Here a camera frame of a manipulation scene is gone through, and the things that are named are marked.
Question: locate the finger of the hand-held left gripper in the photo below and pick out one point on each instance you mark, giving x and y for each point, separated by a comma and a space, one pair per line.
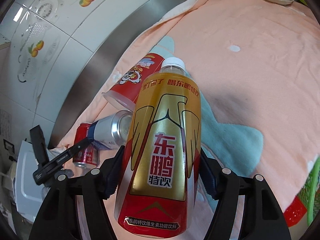
40, 145
82, 146

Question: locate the red soda can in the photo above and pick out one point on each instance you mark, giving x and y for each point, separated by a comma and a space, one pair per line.
86, 156

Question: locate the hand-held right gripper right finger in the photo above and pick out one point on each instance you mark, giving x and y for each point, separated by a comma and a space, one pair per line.
208, 180

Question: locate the red cartoon paper cup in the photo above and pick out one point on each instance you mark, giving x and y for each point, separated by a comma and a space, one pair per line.
135, 76

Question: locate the gold red drink bottle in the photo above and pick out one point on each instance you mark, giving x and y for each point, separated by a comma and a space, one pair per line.
160, 142

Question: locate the silver blue can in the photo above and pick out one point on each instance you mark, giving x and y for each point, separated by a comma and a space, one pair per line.
111, 128

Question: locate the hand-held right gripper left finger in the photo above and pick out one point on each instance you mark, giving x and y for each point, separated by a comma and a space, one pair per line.
111, 180

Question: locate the pink towel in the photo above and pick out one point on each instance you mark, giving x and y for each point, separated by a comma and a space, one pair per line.
237, 80

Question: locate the green plastic wastebasket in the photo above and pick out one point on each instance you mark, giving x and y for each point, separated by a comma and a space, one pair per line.
313, 180

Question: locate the red plastic stool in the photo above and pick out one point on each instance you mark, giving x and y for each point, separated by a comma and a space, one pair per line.
296, 212

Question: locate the white appliance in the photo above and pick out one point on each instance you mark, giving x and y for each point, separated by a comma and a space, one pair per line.
26, 195

